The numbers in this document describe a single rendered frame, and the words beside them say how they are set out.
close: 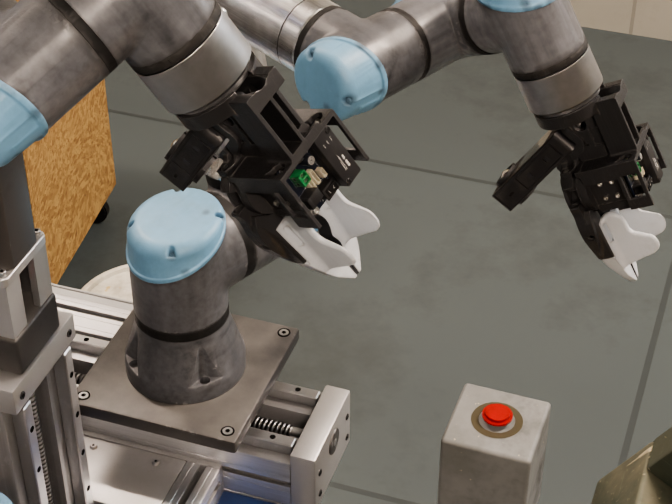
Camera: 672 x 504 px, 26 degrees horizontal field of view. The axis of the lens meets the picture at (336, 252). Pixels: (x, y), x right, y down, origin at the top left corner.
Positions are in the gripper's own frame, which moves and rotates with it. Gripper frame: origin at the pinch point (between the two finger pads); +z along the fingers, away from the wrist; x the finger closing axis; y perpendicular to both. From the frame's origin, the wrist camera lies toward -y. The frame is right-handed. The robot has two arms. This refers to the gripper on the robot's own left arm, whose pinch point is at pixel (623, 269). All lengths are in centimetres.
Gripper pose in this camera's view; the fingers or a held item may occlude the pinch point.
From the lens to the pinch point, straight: 150.1
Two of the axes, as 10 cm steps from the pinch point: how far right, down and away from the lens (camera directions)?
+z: 4.4, 8.0, 4.1
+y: 8.3, -1.9, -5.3
